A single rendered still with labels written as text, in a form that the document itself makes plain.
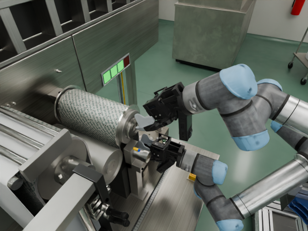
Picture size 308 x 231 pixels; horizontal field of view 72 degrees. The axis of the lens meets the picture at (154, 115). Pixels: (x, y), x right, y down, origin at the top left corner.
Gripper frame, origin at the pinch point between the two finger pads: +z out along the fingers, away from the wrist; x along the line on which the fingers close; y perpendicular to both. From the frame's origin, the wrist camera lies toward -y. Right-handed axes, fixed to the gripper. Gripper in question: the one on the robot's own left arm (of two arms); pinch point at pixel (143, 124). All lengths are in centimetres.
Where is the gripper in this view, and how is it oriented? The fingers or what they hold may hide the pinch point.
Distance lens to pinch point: 67.9
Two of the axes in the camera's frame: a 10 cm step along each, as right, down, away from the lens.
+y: -5.7, -7.6, -3.0
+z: -6.9, 2.5, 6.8
